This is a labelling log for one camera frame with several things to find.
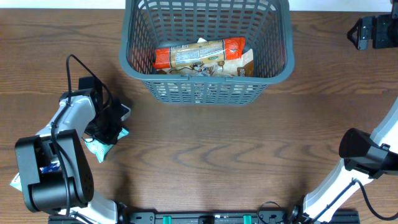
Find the teal wet wipes pack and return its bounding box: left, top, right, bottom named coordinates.
left=82, top=133, right=114, bottom=163

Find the beige snack pouch dark window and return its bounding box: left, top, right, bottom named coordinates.
left=157, top=67, right=199, bottom=76

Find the orange pasta packet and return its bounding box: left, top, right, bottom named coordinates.
left=153, top=37, right=246, bottom=69

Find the beige snack pouch brown band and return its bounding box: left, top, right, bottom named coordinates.
left=197, top=38, right=207, bottom=43

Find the beige snack pouch cookie print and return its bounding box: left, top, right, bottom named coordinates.
left=196, top=49, right=254, bottom=77

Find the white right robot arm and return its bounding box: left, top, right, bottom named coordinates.
left=289, top=0, right=397, bottom=223

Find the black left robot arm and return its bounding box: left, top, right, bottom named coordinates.
left=15, top=77, right=130, bottom=223

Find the blue Kleenex tissue multipack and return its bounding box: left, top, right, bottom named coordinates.
left=9, top=161, right=62, bottom=192

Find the grey plastic lattice basket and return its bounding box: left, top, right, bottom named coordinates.
left=119, top=0, right=295, bottom=105

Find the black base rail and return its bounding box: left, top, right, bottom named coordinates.
left=48, top=208, right=361, bottom=224

